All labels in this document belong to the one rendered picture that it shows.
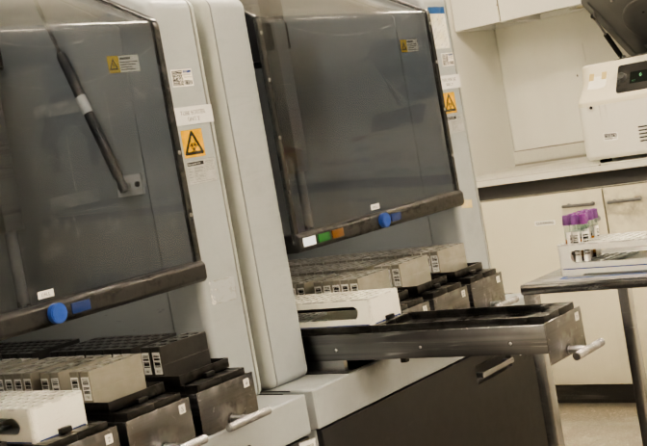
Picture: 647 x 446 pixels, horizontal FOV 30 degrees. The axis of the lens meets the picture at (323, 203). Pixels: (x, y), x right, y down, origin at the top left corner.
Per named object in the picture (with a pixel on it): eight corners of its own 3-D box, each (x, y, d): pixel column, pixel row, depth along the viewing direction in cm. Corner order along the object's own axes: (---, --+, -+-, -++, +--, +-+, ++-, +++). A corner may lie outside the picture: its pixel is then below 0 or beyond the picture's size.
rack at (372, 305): (250, 338, 236) (245, 307, 235) (282, 327, 244) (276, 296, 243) (374, 331, 218) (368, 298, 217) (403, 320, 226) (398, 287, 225)
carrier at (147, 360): (194, 366, 204) (188, 331, 204) (203, 366, 203) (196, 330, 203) (144, 384, 195) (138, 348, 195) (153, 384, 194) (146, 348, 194)
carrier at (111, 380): (139, 390, 191) (132, 353, 191) (148, 390, 190) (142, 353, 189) (85, 410, 182) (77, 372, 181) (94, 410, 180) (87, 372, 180)
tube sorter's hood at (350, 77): (110, 273, 253) (55, -28, 250) (288, 226, 301) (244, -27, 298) (300, 252, 222) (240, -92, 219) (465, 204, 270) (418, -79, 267)
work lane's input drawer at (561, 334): (236, 375, 237) (228, 330, 236) (280, 357, 248) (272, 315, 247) (576, 366, 192) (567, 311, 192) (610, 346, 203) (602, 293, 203)
